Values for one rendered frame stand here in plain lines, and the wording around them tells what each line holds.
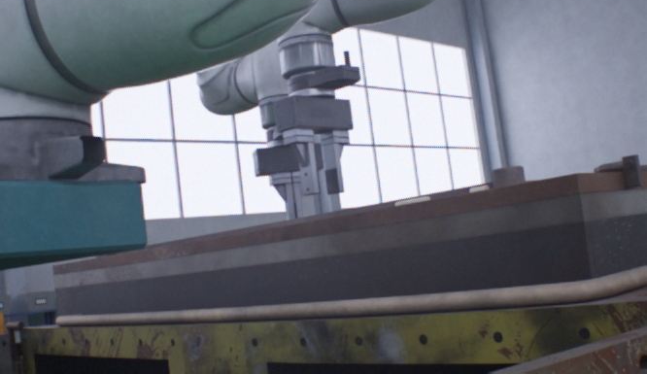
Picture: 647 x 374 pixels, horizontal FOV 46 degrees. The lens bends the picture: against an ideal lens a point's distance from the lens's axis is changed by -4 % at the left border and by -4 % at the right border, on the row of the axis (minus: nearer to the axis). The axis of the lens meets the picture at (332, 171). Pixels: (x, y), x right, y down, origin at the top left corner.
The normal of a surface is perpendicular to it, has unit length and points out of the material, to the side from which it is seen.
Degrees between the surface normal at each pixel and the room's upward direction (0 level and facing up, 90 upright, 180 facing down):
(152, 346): 90
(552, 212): 90
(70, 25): 120
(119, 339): 90
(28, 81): 137
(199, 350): 90
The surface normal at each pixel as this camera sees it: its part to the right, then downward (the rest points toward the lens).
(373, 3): -0.24, 0.60
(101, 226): 0.78, -0.16
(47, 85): 0.22, 0.76
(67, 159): -0.51, -0.03
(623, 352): 0.55, -0.16
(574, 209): -0.71, 0.01
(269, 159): 0.26, -0.14
